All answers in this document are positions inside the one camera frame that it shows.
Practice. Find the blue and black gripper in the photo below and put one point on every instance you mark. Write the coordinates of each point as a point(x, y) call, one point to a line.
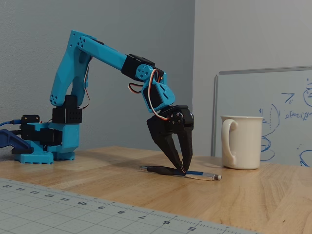
point(163, 126)

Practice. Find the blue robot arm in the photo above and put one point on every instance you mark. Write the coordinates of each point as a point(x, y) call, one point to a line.
point(73, 56)

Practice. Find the blue and black mechanical pencil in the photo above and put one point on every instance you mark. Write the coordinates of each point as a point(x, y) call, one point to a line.
point(161, 170)

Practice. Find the cream ceramic mug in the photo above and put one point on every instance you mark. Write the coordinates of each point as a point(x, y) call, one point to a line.
point(246, 142)

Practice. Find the whiteboard with blue drawings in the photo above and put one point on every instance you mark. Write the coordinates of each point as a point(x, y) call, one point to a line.
point(268, 114)

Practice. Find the grey cutting mat with ruler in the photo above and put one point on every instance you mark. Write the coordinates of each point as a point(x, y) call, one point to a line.
point(61, 212)

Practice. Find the dark blue table clamp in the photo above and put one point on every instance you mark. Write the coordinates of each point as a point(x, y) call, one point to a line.
point(13, 142)

